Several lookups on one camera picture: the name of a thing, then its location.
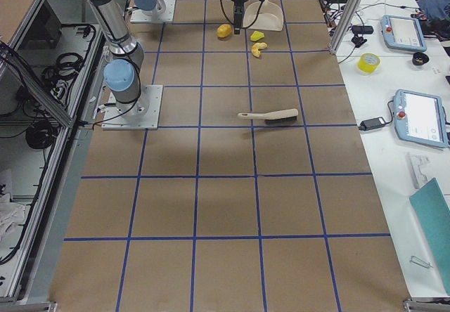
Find yellow green sponge wedge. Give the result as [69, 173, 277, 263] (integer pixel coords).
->
[250, 30, 265, 42]

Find beige plastic dustpan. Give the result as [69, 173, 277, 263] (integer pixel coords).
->
[243, 0, 284, 32]

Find beige hand brush black bristles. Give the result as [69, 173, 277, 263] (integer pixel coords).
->
[238, 108, 299, 125]

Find yellow tape roll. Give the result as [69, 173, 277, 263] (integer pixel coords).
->
[357, 53, 380, 74]

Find far blue teach pendant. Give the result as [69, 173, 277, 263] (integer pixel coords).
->
[380, 15, 427, 52]

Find blue teach pendant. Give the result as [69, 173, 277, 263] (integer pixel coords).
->
[380, 15, 427, 52]
[393, 89, 449, 149]

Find black power adapter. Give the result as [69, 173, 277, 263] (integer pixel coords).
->
[358, 117, 392, 131]

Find small black bowl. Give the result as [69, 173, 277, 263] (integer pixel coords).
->
[411, 52, 430, 66]

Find near blue teach pendant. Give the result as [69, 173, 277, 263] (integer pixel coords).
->
[393, 89, 449, 149]

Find teal folder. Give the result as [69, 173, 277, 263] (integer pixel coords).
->
[409, 178, 449, 294]

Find white crumpled cloth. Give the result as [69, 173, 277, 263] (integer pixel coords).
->
[0, 169, 25, 253]

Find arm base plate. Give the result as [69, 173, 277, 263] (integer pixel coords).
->
[130, 0, 176, 24]
[101, 85, 163, 130]

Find aluminium frame post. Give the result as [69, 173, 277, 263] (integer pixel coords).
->
[329, 0, 361, 55]

